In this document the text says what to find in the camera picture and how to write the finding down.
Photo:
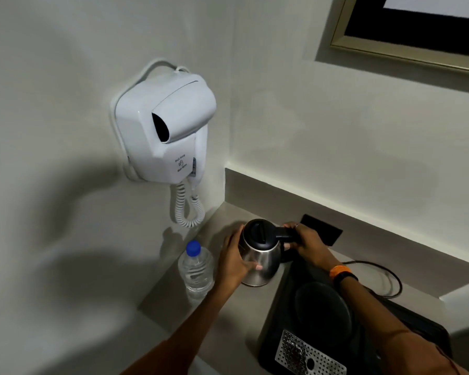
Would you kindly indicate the stainless steel electric kettle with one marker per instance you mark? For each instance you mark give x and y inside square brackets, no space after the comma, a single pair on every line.
[262,249]

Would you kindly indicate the white wall-mounted hair dryer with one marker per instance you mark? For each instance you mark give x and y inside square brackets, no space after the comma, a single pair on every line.
[165,124]

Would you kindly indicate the gold framed picture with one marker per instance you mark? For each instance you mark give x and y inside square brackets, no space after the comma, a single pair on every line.
[410,31]

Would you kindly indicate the person's right forearm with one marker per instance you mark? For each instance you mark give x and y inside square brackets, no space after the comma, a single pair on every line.
[398,331]

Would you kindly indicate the clear plastic water bottle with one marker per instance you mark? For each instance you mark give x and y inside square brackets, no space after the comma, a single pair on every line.
[196,271]

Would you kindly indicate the black round kettle base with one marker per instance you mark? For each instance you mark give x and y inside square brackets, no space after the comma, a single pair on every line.
[323,313]

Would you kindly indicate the person's left thumb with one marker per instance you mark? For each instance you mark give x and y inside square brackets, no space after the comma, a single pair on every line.
[235,240]

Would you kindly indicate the person's right hand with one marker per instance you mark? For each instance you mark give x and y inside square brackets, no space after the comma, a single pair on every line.
[310,246]

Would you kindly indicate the black wall socket plate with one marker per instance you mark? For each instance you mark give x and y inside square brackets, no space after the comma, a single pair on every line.
[325,231]

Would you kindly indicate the person's left hand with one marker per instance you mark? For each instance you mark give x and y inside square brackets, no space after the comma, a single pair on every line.
[230,264]

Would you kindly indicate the black serving tray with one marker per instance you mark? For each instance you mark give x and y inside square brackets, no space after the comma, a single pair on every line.
[336,331]

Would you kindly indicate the orange and black wristband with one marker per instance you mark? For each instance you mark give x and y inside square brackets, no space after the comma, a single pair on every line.
[342,274]

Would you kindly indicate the person's right fingers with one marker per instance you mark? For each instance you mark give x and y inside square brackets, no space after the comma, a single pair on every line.
[295,235]

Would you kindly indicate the person's left forearm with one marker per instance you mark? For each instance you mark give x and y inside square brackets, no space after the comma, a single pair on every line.
[179,335]

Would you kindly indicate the perforated metal drip plate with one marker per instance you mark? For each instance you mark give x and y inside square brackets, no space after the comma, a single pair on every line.
[305,357]

